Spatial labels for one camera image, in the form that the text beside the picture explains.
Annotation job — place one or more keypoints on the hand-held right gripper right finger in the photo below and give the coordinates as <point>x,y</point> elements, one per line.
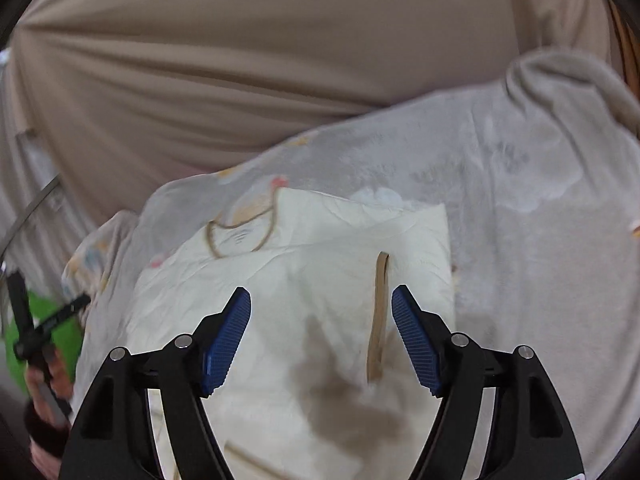
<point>415,345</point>

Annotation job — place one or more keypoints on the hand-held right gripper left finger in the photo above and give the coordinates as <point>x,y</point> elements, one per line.
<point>225,345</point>

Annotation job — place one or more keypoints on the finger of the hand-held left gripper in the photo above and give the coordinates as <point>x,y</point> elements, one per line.
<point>70,310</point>

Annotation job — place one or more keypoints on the person's left hand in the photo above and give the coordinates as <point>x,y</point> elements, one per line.
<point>62,372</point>

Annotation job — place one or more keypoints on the green round object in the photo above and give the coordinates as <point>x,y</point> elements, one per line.
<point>45,310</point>

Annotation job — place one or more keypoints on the curved metal rod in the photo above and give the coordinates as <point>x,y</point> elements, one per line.
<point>30,210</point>

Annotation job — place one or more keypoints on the white pleated curtain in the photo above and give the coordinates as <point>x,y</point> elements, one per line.
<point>35,185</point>

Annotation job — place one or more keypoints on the grey floral blanket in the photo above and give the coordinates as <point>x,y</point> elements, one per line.
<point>525,210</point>

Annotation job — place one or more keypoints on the beige curtain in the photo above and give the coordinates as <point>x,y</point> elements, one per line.
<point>250,60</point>

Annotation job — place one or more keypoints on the brown wooden frame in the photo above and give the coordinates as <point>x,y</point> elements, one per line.
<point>622,40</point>

